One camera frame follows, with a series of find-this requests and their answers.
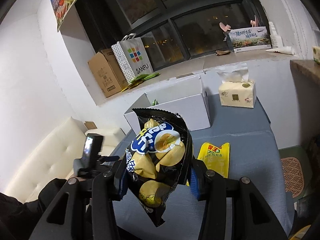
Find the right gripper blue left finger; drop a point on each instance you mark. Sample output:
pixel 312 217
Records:
pixel 84 209

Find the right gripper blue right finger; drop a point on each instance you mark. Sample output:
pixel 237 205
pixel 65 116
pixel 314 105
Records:
pixel 252 217

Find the yellow snack pouch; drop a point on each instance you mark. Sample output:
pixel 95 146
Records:
pixel 216 158

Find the black potato chip bag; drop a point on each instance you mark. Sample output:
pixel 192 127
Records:
pixel 155 161

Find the green seaweed snack packet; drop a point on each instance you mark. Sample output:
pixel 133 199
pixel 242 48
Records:
pixel 155 102

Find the cream leather sofa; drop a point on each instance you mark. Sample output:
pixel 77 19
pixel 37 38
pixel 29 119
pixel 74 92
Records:
pixel 54 156

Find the green chair woven seat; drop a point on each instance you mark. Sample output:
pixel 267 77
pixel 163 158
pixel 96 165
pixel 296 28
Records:
pixel 297 171

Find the brown cardboard box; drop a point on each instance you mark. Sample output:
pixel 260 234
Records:
pixel 107 72

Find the green snack packets on sill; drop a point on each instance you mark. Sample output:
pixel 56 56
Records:
pixel 139 80

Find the white Sanfu shopping bag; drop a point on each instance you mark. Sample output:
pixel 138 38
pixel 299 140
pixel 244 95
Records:
pixel 132 57

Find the white storage box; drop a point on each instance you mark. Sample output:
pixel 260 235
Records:
pixel 187 97

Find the beige tissue pack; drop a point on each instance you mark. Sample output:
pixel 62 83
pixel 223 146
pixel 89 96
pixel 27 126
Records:
pixel 236 90

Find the wooden side shelf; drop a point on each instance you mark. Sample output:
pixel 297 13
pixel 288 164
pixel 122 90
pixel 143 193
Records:
pixel 308 68

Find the white tube on sill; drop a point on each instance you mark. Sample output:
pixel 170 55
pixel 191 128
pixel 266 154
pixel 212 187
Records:
pixel 288 50

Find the white lotion bottle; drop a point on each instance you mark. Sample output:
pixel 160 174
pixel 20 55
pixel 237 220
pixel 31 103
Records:
pixel 275 37

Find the landscape printed tissue box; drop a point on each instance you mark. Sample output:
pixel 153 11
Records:
pixel 246 39

